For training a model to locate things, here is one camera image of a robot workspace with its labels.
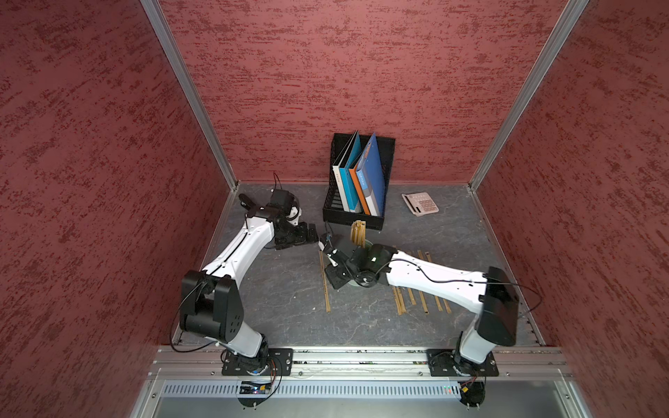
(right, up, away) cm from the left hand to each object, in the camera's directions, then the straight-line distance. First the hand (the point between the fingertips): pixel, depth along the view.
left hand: (304, 246), depth 85 cm
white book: (+11, +25, +2) cm, 28 cm away
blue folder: (+24, +30, +16) cm, 41 cm away
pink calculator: (+47, +15, +27) cm, 57 cm away
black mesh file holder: (+8, +12, +28) cm, 32 cm away
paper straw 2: (+33, -19, +2) cm, 38 cm away
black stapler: (-30, +15, +27) cm, 43 cm away
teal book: (+15, +22, +4) cm, 27 cm away
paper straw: (+46, -7, +13) cm, 48 cm away
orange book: (+17, +25, +1) cm, 30 cm away
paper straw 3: (+7, -17, +3) cm, 19 cm away
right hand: (+10, -9, -7) cm, 15 cm away
